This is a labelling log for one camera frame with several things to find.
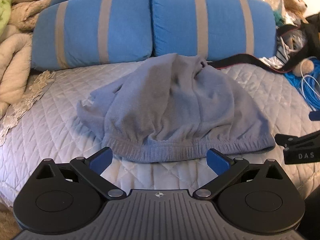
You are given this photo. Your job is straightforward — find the grey-blue fleece jacket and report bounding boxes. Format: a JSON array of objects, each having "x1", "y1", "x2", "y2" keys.
[{"x1": 76, "y1": 54, "x2": 275, "y2": 163}]

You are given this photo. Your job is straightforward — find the black bag with clutter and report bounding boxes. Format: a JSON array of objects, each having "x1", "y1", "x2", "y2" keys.
[{"x1": 276, "y1": 14, "x2": 319, "y2": 77}]

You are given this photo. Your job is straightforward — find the right blue striped pillow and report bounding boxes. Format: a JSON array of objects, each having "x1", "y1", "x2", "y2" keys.
[{"x1": 151, "y1": 0, "x2": 276, "y2": 61}]

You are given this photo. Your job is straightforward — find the blue striped pillow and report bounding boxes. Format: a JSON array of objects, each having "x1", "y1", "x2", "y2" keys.
[
  {"x1": 151, "y1": 0, "x2": 276, "y2": 61},
  {"x1": 31, "y1": 0, "x2": 153, "y2": 71}
]

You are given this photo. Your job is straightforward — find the left blue striped pillow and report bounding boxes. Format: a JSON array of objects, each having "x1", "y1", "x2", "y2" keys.
[{"x1": 31, "y1": 0, "x2": 153, "y2": 71}]

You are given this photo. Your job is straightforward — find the beige folded comforter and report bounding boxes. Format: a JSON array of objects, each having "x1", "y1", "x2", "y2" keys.
[{"x1": 1, "y1": 25, "x2": 32, "y2": 117}]

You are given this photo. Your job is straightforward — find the beige knitted blanket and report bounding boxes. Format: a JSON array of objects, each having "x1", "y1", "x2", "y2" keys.
[{"x1": 8, "y1": 0, "x2": 51, "y2": 31}]

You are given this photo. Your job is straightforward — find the blue coiled cable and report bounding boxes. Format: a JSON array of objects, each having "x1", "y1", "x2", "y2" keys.
[{"x1": 283, "y1": 59, "x2": 320, "y2": 112}]

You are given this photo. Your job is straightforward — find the white cable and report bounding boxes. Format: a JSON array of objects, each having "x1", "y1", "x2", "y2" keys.
[{"x1": 300, "y1": 56, "x2": 320, "y2": 111}]

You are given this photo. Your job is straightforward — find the black strap with red edge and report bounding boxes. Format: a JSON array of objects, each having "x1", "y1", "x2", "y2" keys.
[{"x1": 208, "y1": 19, "x2": 320, "y2": 74}]

